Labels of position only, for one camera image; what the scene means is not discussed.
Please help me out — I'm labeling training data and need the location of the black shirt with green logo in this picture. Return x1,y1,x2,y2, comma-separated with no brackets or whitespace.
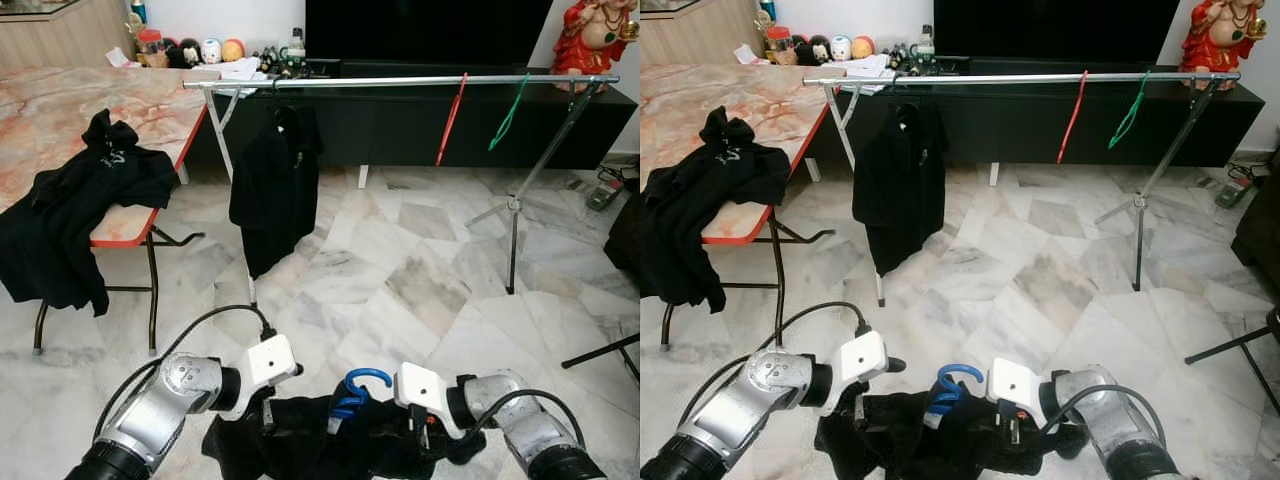
815,393,1091,480
852,100,949,279
200,393,488,480
228,100,324,281

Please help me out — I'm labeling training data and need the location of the blue plastic hanger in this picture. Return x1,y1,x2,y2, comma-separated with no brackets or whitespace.
326,367,394,438
922,362,986,431

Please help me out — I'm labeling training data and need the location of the red plastic hanger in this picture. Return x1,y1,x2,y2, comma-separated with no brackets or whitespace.
1056,68,1091,166
435,70,469,168

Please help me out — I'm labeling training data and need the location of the green plastic hanger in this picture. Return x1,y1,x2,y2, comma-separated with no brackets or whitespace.
1107,70,1151,151
487,72,531,153

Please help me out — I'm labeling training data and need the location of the black stand leg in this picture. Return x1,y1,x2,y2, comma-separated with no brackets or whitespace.
1185,305,1280,416
560,332,641,386

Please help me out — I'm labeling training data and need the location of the grey power strip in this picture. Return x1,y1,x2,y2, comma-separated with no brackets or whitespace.
585,165,631,213
1213,160,1259,209

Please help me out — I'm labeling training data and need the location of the black TV console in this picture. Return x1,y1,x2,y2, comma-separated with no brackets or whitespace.
185,58,638,171
805,55,1266,166

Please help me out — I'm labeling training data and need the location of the white cloth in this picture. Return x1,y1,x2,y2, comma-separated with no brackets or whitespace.
195,57,269,93
825,55,898,91

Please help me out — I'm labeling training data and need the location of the silver clothes rack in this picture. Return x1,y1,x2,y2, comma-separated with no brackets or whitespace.
182,72,621,301
802,70,1243,306

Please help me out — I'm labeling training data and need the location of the black television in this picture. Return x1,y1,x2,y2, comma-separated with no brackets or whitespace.
304,0,554,66
932,0,1181,61

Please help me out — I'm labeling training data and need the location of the light wooden cabinet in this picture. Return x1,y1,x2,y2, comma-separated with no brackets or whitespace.
640,0,769,66
0,0,138,71

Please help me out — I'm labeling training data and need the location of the red buddha statue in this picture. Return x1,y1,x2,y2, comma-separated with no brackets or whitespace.
1180,0,1269,91
552,0,639,91

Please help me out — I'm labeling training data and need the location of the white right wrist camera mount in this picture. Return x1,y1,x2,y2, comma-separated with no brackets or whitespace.
392,361,468,442
985,357,1051,426

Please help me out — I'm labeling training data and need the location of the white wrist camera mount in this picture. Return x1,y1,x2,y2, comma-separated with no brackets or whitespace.
985,357,1051,426
810,330,891,411
218,333,301,423
392,361,468,442

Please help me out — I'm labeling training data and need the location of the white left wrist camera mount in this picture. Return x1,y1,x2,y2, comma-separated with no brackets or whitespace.
810,330,891,411
218,333,301,423

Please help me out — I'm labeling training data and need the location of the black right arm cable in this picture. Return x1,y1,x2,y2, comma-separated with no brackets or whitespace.
470,388,588,451
1035,383,1171,451

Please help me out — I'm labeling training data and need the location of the black table leg frame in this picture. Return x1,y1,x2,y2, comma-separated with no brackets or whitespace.
32,225,206,356
660,215,836,351

